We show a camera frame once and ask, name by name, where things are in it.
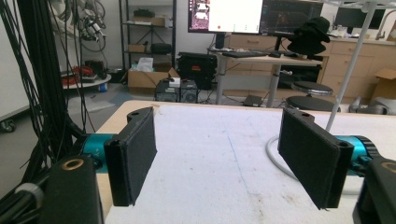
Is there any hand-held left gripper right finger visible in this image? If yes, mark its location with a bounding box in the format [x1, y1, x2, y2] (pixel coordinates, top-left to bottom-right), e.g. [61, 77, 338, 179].
[277, 107, 355, 210]

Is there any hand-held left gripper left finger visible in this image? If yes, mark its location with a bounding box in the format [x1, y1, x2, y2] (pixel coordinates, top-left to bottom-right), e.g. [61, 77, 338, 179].
[104, 106, 158, 207]

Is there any black round stool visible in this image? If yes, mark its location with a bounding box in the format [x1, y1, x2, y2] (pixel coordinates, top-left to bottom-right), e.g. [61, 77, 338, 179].
[290, 80, 334, 97]
[285, 95, 342, 113]

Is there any desktop computer tower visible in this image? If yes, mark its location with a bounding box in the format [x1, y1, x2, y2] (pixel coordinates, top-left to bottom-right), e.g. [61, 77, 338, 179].
[154, 77, 200, 104]

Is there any open cardboard box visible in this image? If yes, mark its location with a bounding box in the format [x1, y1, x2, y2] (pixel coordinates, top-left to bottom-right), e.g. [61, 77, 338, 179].
[126, 66, 181, 94]

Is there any white table mat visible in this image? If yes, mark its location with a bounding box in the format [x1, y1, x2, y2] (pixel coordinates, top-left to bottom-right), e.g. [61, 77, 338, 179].
[105, 104, 396, 224]

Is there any round white table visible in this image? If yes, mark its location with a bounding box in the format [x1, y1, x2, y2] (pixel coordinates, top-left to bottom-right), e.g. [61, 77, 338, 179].
[61, 72, 112, 91]

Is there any white metal stand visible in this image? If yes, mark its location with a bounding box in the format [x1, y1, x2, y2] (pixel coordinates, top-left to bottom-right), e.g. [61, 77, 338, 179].
[266, 0, 396, 196]

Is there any black equipment case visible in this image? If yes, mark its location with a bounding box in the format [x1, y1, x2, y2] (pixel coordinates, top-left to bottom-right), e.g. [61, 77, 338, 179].
[177, 51, 219, 91]

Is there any wooden desk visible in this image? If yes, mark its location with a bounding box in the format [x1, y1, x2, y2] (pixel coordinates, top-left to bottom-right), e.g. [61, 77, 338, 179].
[207, 46, 323, 108]

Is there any wooden drawer cabinet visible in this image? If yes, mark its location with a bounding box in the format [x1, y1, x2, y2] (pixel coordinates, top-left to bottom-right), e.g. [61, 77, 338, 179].
[223, 33, 396, 101]

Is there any black metal shelf rack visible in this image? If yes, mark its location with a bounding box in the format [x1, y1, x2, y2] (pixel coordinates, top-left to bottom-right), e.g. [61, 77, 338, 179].
[118, 0, 177, 73]

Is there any black hat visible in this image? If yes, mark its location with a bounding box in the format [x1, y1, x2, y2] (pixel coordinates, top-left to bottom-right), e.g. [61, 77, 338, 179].
[287, 16, 332, 58]

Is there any black keyboard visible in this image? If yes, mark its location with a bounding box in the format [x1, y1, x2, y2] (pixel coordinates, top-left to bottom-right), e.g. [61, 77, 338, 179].
[221, 50, 269, 59]

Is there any dark computer monitor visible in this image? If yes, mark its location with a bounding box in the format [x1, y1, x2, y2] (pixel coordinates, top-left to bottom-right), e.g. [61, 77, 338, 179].
[259, 0, 325, 37]

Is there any black monitor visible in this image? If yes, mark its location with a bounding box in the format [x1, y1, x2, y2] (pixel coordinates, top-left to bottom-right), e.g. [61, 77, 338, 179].
[333, 7, 387, 32]

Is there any bright computer monitor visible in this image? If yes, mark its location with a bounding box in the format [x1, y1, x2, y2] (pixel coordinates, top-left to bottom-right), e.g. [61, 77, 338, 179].
[187, 0, 264, 35]

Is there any bundle of black cables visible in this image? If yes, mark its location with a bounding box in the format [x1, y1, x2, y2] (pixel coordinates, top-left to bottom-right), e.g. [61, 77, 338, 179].
[0, 0, 94, 185]

